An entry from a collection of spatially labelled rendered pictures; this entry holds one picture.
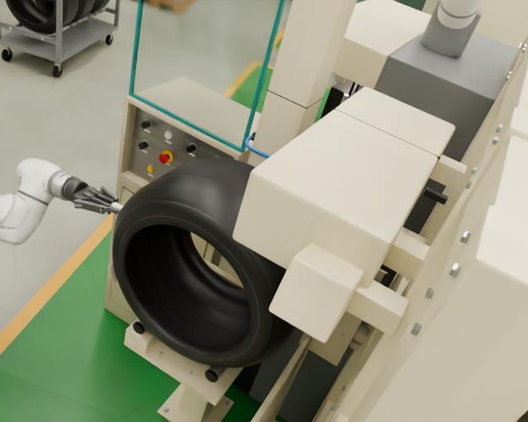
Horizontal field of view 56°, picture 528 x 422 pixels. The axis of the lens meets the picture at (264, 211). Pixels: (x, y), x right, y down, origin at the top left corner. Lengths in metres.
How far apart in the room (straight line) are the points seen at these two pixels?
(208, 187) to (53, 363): 1.64
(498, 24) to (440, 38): 2.84
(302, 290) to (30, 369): 2.08
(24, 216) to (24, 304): 1.26
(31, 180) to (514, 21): 3.89
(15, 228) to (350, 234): 1.21
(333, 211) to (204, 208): 0.52
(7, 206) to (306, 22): 1.04
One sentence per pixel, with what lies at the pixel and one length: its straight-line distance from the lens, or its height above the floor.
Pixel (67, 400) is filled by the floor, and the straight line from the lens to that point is 2.58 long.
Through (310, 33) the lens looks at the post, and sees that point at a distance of 1.37.
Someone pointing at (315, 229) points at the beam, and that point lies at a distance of 0.79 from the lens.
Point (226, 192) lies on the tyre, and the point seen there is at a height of 1.49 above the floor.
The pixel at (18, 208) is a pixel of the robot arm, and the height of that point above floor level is 1.12.
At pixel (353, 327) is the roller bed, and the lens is 1.62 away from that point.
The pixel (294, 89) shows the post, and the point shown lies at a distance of 1.42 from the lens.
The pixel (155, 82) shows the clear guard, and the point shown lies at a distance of 2.04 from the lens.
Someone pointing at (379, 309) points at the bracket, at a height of 1.68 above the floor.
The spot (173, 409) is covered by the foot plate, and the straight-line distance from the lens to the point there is 2.56.
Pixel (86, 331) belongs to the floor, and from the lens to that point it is 2.81.
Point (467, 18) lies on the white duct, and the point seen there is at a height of 1.93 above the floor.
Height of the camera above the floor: 2.19
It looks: 35 degrees down
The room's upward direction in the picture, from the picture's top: 18 degrees clockwise
